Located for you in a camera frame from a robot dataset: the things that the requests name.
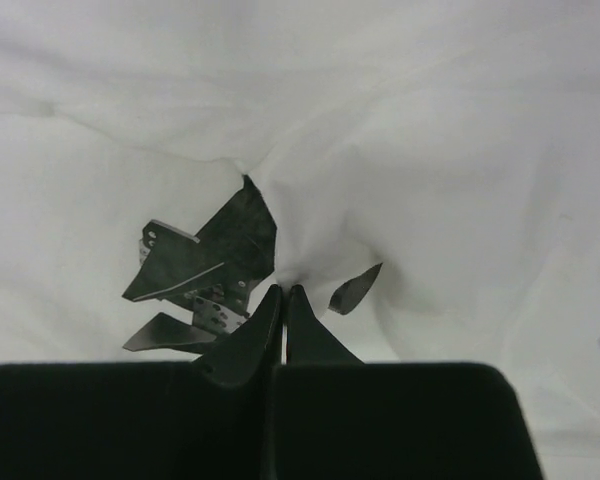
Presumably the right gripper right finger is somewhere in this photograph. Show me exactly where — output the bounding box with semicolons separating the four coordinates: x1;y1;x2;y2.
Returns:
284;285;363;365

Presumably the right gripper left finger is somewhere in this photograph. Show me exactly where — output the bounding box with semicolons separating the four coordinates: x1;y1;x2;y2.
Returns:
192;285;282;389

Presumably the white t-shirt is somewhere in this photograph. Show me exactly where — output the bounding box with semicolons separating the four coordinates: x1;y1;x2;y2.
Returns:
0;1;600;458

